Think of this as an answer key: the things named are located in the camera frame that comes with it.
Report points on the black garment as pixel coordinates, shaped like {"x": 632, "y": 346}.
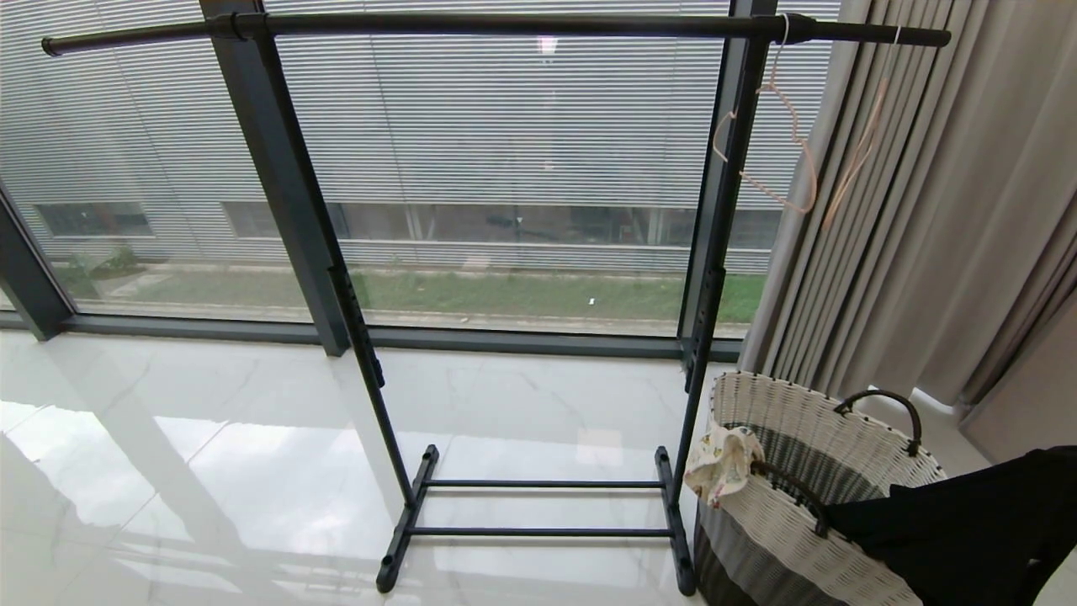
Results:
{"x": 968, "y": 530}

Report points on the beige curtain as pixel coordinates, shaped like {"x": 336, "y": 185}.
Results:
{"x": 942, "y": 210}

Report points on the white laundry basket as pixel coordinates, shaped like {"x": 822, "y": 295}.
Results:
{"x": 799, "y": 412}

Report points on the black clothes rack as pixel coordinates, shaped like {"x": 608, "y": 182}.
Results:
{"x": 505, "y": 25}

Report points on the cream printed garment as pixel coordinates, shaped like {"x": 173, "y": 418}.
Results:
{"x": 724, "y": 463}

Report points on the window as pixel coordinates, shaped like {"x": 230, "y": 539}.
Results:
{"x": 505, "y": 168}

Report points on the pink clothes hanger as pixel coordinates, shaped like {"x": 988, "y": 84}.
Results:
{"x": 858, "y": 151}
{"x": 814, "y": 181}

